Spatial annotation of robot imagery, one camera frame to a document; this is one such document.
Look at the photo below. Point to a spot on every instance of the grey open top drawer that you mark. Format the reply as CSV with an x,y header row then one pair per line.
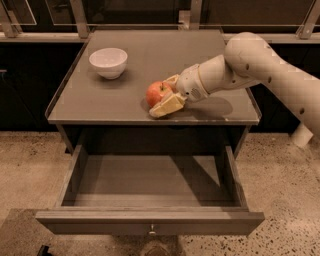
x,y
123,194

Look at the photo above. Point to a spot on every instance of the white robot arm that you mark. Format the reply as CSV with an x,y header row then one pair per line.
x,y
248,60

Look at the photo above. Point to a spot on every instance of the white ceramic bowl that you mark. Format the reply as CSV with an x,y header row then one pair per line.
x,y
109,63

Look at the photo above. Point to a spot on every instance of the red apple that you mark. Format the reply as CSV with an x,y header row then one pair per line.
x,y
156,91

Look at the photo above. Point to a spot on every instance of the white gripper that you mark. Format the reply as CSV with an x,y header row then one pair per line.
x,y
188,84

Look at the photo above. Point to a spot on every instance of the black object at floor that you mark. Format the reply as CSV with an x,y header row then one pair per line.
x,y
44,251

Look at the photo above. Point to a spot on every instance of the grey cabinet with counter top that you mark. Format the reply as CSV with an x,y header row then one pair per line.
x,y
85,98

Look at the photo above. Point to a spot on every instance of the small metal drawer knob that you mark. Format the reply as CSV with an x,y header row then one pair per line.
x,y
152,231

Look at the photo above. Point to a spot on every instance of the metal railing frame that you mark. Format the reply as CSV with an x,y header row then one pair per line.
x,y
278,21

